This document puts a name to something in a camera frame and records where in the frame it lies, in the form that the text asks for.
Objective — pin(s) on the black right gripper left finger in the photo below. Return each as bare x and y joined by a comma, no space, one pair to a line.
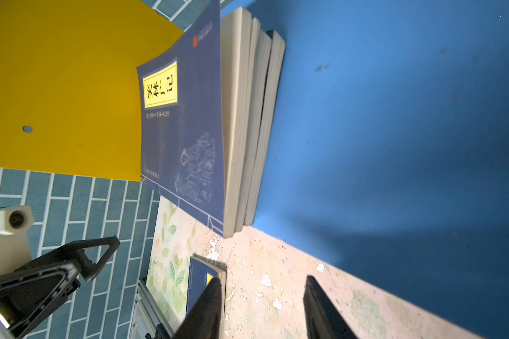
204,320

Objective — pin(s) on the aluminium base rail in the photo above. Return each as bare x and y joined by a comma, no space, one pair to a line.
147,321

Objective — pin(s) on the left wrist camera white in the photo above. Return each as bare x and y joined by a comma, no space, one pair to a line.
15,251

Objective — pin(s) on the yellow pink blue bookshelf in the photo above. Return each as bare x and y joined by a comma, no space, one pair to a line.
389,149

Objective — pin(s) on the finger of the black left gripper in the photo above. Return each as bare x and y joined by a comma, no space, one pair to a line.
29,296
77,251

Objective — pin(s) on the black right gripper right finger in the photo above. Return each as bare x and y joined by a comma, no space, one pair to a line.
322,318

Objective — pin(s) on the blue book yellow label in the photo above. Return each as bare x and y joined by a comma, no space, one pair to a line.
194,116
271,86
259,59
201,271

